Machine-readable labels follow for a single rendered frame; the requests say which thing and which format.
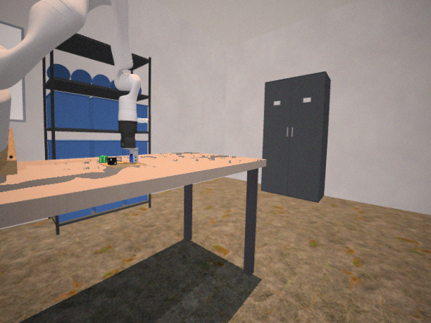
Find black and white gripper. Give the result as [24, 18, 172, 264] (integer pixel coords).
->
[118, 108, 149, 163]

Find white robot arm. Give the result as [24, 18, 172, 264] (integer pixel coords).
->
[0, 0, 141, 152]

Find orange flat square mat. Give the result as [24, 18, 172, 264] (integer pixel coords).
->
[100, 161, 146, 168]

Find black die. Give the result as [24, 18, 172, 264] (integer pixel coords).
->
[107, 157, 117, 165]

